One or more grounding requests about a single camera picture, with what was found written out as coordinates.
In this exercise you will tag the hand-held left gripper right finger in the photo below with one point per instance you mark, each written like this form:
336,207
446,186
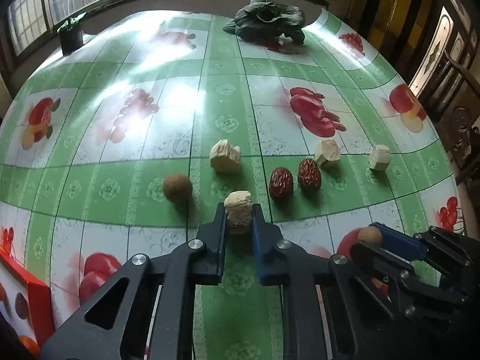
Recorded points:
260,247

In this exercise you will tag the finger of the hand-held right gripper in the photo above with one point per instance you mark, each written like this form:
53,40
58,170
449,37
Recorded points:
378,260
399,243

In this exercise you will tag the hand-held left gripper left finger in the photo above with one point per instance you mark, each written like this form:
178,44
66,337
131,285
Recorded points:
215,240

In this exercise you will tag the brown longan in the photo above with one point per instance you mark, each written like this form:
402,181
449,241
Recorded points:
177,188
369,235

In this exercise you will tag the beige fibrous chunk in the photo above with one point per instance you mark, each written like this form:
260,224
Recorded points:
379,157
225,156
327,152
238,210

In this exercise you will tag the red jujube date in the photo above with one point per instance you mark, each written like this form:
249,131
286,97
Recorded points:
309,175
281,182

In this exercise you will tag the red gift box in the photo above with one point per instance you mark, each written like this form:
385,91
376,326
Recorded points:
37,307

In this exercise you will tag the green printed tablecloth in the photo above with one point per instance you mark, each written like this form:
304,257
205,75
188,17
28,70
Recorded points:
225,93

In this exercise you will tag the dark carved wooden chair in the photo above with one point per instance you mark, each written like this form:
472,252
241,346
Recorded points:
459,93

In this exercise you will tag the wooden glazed door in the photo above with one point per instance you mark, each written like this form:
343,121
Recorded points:
435,52

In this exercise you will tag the dark green crumpled cloth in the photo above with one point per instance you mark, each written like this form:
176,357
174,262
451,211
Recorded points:
262,18

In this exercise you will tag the black pot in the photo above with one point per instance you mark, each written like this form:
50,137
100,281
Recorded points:
71,41

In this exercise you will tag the dark framed barred window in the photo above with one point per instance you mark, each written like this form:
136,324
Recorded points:
30,15

